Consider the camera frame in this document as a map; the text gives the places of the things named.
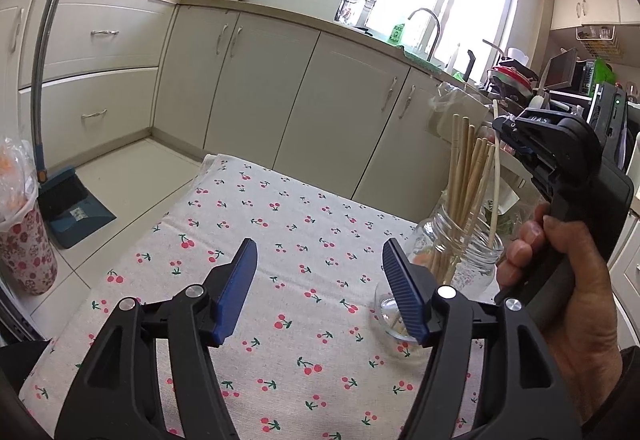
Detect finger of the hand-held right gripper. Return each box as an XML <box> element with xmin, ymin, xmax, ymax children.
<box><xmin>500</xmin><ymin>132</ymin><xmax>556</xmax><ymax>171</ymax></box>
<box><xmin>492</xmin><ymin>112</ymin><xmax>568</xmax><ymax>135</ymax></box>

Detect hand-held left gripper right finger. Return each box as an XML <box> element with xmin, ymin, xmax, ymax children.
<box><xmin>381</xmin><ymin>237</ymin><xmax>583</xmax><ymax>440</ymax></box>

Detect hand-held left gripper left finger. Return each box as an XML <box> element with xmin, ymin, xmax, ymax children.
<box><xmin>54</xmin><ymin>238</ymin><xmax>258</xmax><ymax>440</ymax></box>

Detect clear glass jar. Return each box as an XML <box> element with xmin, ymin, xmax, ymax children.
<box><xmin>374</xmin><ymin>190</ymin><xmax>505</xmax><ymax>361</ymax></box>

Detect bunch of wooden chopsticks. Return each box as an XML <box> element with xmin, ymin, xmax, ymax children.
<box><xmin>430</xmin><ymin>114</ymin><xmax>498</xmax><ymax>285</ymax></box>

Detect person's right hand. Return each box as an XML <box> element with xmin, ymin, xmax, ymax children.
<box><xmin>496</xmin><ymin>202</ymin><xmax>623</xmax><ymax>426</ymax></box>

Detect stack of pans and dishes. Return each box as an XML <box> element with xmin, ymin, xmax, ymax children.
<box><xmin>482</xmin><ymin>40</ymin><xmax>538</xmax><ymax>105</ymax></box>

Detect black microwave oven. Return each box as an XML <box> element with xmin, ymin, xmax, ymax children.
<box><xmin>542</xmin><ymin>48</ymin><xmax>596</xmax><ymax>95</ymax></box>

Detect cherry print tablecloth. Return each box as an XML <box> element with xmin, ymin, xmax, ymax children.
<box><xmin>20</xmin><ymin>154</ymin><xmax>501</xmax><ymax>440</ymax></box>

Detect white hanging waste bin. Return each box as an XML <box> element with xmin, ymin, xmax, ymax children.
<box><xmin>427</xmin><ymin>80</ymin><xmax>493</xmax><ymax>145</ymax></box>

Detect green bag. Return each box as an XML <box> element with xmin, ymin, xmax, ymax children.
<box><xmin>592</xmin><ymin>58</ymin><xmax>613</xmax><ymax>93</ymax></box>

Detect chrome kitchen faucet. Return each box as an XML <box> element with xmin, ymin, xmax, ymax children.
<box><xmin>407</xmin><ymin>8</ymin><xmax>443</xmax><ymax>63</ymax></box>

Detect clear windowsill jar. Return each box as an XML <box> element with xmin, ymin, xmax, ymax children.
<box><xmin>340</xmin><ymin>0</ymin><xmax>377</xmax><ymax>26</ymax></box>

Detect cream kitchen base cabinets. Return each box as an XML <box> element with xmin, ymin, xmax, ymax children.
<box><xmin>0</xmin><ymin>0</ymin><xmax>493</xmax><ymax>221</ymax></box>

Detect pink floral trash bin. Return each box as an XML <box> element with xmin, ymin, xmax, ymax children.
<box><xmin>0</xmin><ymin>137</ymin><xmax>58</xmax><ymax>297</ymax></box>

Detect white wire basket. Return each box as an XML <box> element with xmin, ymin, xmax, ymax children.
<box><xmin>575</xmin><ymin>24</ymin><xmax>623</xmax><ymax>60</ymax></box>

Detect blue long-handled dustpan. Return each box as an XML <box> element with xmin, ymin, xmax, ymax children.
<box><xmin>30</xmin><ymin>0</ymin><xmax>117</xmax><ymax>249</ymax></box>

